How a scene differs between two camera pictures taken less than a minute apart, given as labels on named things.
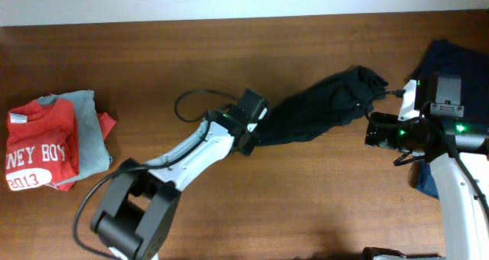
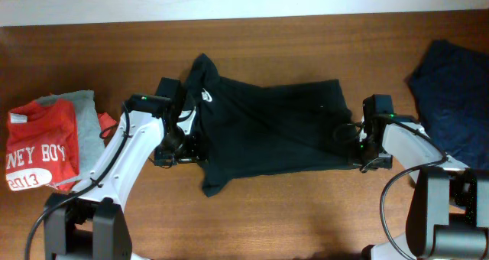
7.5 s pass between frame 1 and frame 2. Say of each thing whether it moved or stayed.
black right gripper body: moved
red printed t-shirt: stayed
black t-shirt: moved
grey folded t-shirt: stayed
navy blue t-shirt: stayed
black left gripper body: moved
